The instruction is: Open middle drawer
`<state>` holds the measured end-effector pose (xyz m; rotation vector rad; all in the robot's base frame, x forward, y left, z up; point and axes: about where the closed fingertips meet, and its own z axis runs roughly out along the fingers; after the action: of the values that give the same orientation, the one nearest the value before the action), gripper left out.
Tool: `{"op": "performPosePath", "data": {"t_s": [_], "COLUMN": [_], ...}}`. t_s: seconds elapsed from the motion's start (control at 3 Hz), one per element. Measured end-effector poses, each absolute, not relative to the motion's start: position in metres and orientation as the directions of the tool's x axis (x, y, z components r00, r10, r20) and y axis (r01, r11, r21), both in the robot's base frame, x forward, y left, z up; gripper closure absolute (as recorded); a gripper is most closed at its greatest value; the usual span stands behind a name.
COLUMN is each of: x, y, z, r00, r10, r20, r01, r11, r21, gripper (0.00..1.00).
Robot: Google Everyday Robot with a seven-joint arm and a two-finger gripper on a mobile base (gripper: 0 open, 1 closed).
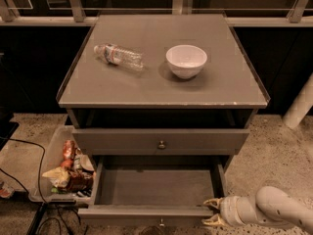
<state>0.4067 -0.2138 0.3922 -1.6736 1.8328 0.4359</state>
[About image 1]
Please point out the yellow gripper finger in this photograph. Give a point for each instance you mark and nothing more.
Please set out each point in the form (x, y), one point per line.
(215, 221)
(214, 203)

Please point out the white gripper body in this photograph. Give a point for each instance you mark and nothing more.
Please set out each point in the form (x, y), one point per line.
(229, 211)

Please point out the grey drawer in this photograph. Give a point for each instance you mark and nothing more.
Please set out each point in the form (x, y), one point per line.
(160, 142)
(154, 191)

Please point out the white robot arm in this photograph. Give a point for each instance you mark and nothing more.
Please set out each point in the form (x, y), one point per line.
(274, 173)

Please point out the grey drawer cabinet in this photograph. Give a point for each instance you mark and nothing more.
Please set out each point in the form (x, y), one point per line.
(226, 94)

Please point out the grey top drawer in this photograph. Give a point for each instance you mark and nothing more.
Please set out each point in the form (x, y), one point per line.
(160, 142)

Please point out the brown snack bag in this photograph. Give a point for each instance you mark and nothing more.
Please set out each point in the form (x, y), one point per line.
(79, 180)

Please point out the white bowl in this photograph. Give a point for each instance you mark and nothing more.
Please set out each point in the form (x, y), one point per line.
(186, 61)

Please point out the clear plastic storage bin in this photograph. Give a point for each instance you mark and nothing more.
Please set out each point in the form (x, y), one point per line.
(43, 189)

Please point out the yellow chip bag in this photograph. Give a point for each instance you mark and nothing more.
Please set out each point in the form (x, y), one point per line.
(58, 176)

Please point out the clear plastic water bottle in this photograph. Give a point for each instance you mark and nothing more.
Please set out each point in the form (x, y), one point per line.
(119, 56)

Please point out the metal window railing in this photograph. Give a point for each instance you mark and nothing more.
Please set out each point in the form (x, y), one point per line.
(238, 13)

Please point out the red white object at edge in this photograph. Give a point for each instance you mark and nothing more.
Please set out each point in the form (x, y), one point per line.
(6, 191)

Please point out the black device on floor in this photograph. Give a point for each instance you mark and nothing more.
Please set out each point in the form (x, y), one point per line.
(7, 126)

